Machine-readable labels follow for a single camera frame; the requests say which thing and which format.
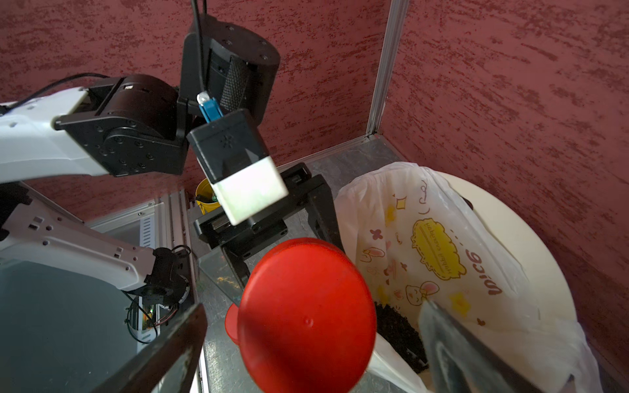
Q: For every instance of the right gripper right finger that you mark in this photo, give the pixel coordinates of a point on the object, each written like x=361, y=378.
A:
x=459, y=362

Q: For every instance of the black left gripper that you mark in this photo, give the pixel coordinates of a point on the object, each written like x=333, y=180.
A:
x=306, y=192

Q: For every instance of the yellow pencil cup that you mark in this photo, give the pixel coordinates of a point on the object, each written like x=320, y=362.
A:
x=205, y=197

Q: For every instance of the dark tea leaves pile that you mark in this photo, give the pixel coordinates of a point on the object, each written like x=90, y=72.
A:
x=400, y=334

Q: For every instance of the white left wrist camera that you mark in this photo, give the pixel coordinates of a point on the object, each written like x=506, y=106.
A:
x=236, y=161

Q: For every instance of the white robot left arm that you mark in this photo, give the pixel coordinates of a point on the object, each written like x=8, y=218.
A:
x=140, y=124

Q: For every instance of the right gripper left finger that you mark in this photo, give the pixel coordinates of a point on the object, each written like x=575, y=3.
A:
x=169, y=364

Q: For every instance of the red lid jar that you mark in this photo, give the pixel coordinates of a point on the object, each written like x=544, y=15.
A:
x=306, y=321
x=231, y=323

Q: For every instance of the white printed bin liner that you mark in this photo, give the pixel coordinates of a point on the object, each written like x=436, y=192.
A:
x=415, y=239

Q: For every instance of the cream plastic trash bin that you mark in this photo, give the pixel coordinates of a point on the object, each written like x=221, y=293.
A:
x=543, y=272

